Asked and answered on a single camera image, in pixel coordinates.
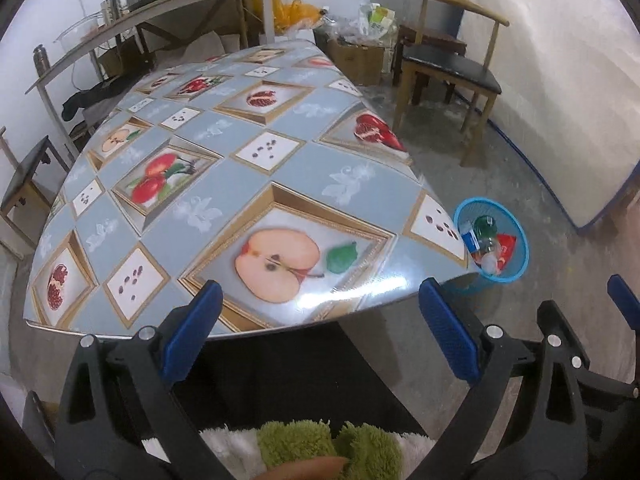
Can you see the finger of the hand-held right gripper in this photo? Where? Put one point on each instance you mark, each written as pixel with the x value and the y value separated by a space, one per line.
pixel 552 317
pixel 625 302

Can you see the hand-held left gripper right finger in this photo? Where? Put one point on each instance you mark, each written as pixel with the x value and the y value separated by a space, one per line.
pixel 447 330

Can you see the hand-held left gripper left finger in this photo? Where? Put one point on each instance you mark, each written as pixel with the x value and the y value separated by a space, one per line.
pixel 192 335

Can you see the blue mesh wastebasket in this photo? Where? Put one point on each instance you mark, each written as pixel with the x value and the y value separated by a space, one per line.
pixel 520 260

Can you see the white plastic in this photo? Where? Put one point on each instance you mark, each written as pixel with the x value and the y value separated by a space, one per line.
pixel 490 263

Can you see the red packet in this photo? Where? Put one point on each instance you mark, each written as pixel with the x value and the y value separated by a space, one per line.
pixel 506 247

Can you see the blue label plastic bottle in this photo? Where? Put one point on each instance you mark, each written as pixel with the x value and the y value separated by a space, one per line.
pixel 469 241

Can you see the green label plastic bottle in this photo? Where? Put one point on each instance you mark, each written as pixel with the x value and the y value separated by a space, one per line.
pixel 483 226

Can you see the green white fluffy towel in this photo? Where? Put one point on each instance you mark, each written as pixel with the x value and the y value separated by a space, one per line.
pixel 230 447

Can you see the green fuzzy garment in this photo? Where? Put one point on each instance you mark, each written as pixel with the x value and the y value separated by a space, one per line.
pixel 300 440

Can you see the table with fruit print cloth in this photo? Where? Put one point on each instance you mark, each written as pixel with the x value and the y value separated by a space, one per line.
pixel 210 125

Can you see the white mattress blue edge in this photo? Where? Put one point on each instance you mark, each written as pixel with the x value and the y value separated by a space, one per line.
pixel 550 85

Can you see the dark wooden stool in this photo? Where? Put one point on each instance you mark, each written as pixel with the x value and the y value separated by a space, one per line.
pixel 27 170

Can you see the black cloth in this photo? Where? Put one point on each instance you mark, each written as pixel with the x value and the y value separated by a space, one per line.
pixel 90 100

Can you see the wooden chair black seat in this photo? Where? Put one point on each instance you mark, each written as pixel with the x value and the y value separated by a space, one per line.
pixel 450 67

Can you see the brown cardboard box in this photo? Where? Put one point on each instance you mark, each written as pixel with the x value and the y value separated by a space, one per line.
pixel 355 60

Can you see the white cloth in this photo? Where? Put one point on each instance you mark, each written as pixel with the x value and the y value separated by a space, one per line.
pixel 210 47

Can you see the dark brown stool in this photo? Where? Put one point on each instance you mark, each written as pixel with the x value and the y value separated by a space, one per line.
pixel 430 35

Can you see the metal flask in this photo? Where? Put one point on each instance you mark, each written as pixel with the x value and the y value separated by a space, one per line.
pixel 41 60

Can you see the white long side table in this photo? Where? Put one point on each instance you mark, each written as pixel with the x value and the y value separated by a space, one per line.
pixel 165 7

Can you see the orange plastic bag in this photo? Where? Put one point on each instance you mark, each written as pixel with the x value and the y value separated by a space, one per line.
pixel 297 15

